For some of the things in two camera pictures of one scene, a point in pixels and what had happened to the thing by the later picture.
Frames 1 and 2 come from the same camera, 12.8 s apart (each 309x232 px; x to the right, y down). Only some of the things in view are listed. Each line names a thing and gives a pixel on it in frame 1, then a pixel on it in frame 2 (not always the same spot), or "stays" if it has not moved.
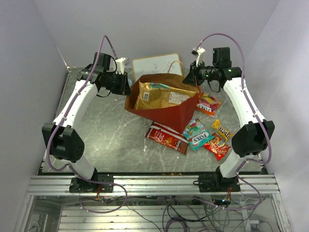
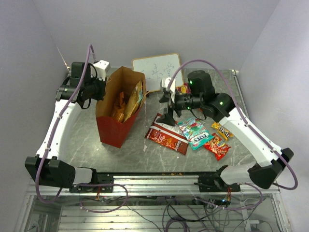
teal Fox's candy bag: x=196 y=133 stays
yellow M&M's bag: x=225 y=133 stays
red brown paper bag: x=164 y=97 -> x=125 y=96
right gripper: x=190 y=79 -> x=168 y=118
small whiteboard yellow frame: x=167 y=64 stays
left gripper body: x=115 y=82 -> x=97 y=87
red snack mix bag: x=217 y=146 stays
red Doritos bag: x=168 y=137 stays
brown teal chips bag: x=154 y=95 -> x=135 y=102
